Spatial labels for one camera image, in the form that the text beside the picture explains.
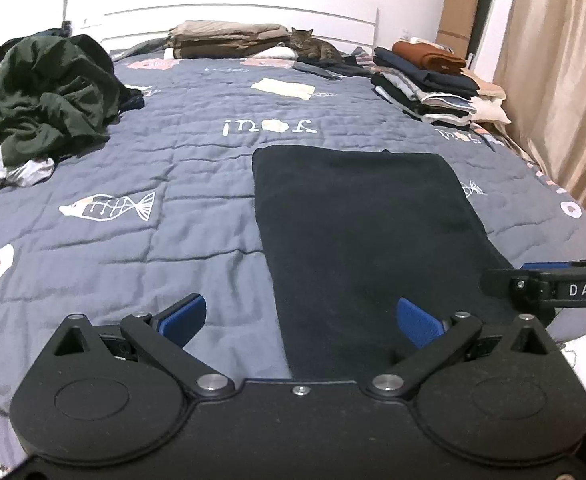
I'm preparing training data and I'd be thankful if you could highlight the stack of folded clothes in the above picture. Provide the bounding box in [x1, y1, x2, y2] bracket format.
[370, 40, 480, 127]

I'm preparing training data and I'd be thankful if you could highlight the tabby cat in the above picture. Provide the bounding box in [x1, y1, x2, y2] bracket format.
[289, 27, 345, 64]

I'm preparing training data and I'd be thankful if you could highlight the white headboard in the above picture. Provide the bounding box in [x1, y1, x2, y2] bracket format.
[100, 4, 380, 54]

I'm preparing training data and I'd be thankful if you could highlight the grey printed quilt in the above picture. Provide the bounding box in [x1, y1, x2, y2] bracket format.
[0, 52, 586, 461]

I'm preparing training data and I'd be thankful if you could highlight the light grey garment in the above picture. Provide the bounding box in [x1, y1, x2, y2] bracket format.
[0, 147, 56, 202]

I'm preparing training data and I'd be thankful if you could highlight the beige curtain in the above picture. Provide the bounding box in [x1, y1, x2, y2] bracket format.
[492, 0, 586, 232]

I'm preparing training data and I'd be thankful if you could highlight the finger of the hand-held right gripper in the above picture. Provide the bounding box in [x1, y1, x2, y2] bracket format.
[480, 269, 544, 306]
[520, 258, 586, 271]

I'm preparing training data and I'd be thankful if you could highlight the black sweatshirt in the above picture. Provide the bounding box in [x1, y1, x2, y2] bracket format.
[251, 145, 556, 381]

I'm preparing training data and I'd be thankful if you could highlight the dark green garment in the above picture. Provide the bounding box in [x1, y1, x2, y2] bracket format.
[0, 34, 132, 167]

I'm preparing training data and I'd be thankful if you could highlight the cardboard box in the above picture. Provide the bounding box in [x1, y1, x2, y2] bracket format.
[435, 0, 487, 59]

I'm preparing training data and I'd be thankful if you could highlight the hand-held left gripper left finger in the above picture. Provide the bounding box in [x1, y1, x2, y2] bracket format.
[48, 294, 234, 402]

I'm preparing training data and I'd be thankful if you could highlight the white stuffed pillow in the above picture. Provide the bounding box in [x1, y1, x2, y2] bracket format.
[468, 96, 512, 127]

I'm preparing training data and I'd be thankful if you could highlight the navy garment with yellow print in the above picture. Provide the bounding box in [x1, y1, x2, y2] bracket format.
[117, 87, 147, 114]

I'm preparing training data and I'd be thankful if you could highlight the folded tan blanket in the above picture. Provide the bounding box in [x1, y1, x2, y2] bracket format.
[165, 20, 295, 60]

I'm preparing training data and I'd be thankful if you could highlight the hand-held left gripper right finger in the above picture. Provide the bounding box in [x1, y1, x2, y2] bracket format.
[368, 297, 559, 401]

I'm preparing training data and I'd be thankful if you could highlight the dark cloth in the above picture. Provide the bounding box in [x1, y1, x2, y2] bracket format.
[292, 57, 375, 82]

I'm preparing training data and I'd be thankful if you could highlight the small white pillow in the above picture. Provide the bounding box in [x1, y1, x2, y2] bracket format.
[252, 46, 297, 60]

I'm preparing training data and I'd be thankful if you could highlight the black board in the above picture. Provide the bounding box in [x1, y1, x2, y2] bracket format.
[467, 0, 501, 59]

